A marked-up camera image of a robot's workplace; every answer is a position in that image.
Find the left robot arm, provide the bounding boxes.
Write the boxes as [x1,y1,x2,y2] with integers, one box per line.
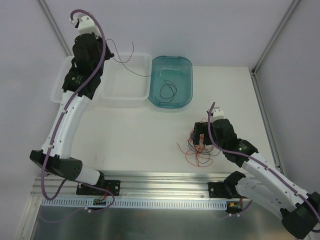
[29,33,105,195]

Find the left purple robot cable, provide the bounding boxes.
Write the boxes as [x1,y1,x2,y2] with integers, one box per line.
[40,9,116,215]

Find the brown thin wire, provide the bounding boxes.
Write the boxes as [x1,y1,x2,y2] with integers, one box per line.
[153,79,177,103]

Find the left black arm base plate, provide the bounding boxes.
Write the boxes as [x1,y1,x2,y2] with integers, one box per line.
[76,179,121,196]

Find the purple thin wire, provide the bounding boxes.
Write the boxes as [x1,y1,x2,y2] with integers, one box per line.
[104,38,153,78]

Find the right white perforated basket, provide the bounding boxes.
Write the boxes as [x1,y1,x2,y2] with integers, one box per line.
[97,52,152,108]

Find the orange thin wire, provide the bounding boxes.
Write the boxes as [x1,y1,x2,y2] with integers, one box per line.
[176,133,215,168]

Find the left white perforated basket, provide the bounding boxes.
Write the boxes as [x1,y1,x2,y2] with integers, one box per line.
[50,55,107,111]

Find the aluminium mounting rail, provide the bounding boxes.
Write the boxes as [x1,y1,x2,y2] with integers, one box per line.
[31,172,251,201]

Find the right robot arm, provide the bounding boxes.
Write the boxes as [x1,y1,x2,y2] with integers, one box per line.
[190,119,320,240]

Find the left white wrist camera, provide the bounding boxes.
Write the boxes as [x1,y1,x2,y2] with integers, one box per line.
[69,13,100,36]

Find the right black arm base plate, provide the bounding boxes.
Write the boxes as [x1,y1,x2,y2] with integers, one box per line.
[207,182,227,198]

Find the teal transparent plastic bin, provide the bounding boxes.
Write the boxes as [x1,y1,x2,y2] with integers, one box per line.
[148,55,193,109]

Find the white perforated basket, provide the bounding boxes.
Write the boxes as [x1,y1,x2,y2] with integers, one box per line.
[50,55,107,111]
[97,52,152,108]

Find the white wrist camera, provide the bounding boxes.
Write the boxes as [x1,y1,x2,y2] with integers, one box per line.
[69,13,100,36]
[210,107,225,123]

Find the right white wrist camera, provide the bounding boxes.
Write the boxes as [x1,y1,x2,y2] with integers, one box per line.
[210,107,225,123]

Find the white slotted cable duct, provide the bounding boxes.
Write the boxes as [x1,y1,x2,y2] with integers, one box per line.
[41,197,227,211]

